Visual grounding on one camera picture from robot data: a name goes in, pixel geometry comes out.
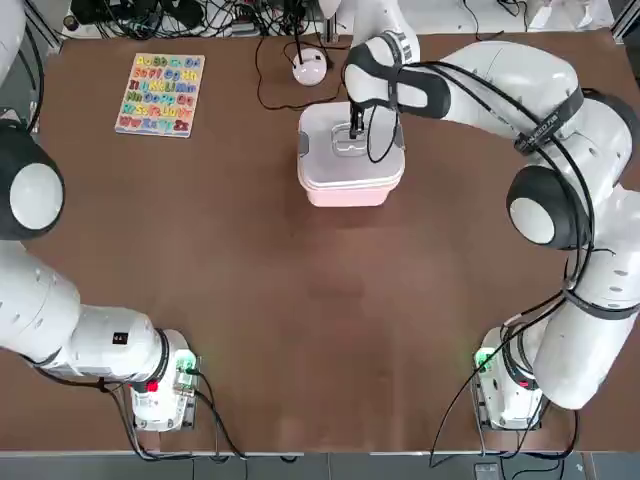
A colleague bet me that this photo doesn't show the pink storage bin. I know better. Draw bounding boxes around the pink storage bin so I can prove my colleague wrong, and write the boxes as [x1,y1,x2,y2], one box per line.
[299,169,405,209]

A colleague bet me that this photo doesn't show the white desk lamp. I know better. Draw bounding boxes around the white desk lamp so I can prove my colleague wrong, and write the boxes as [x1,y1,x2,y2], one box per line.
[291,0,343,87]

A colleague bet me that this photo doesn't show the alphabet puzzle board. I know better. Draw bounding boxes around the alphabet puzzle board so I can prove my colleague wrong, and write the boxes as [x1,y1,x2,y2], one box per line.
[114,53,207,137]

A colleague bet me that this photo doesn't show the black lamp cable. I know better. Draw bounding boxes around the black lamp cable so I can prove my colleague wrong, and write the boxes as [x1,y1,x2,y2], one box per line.
[255,37,351,112]

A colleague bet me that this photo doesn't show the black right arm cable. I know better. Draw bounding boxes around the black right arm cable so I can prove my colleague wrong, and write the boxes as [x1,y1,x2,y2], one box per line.
[366,58,621,464]

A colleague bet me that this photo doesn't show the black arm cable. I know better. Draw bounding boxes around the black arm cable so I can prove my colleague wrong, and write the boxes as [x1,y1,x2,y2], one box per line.
[366,58,621,464]
[0,22,249,462]

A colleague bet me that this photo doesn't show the aluminium frame beam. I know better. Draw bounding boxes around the aluminium frame beam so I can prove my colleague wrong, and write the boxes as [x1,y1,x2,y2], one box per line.
[610,0,640,46]

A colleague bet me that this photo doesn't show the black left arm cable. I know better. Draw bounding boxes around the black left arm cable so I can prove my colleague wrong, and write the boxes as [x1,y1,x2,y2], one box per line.
[0,22,249,462]

